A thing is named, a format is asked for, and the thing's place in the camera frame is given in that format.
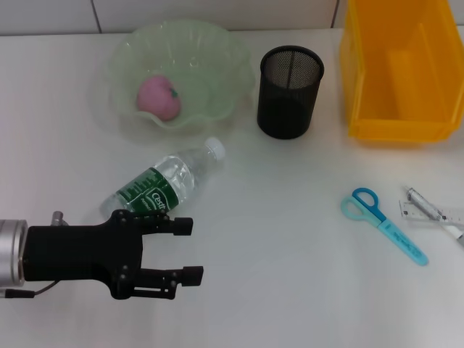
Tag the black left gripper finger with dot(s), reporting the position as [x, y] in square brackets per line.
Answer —
[181, 226]
[192, 275]

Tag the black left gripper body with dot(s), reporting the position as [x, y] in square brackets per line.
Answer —
[79, 253]

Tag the green label water bottle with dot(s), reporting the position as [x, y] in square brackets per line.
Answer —
[163, 181]

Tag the pink peach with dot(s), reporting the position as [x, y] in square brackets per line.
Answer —
[156, 98]

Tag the blue scissors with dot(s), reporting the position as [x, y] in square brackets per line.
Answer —
[398, 239]

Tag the clear plastic ruler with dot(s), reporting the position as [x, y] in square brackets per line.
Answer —
[406, 212]

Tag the white grey clear pen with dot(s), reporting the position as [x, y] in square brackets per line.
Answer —
[424, 204]

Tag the black mesh pen holder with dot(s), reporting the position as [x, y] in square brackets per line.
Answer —
[286, 108]

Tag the green glass fruit bowl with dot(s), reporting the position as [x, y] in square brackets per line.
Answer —
[181, 54]

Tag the yellow plastic storage bin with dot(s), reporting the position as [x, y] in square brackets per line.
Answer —
[373, 90]

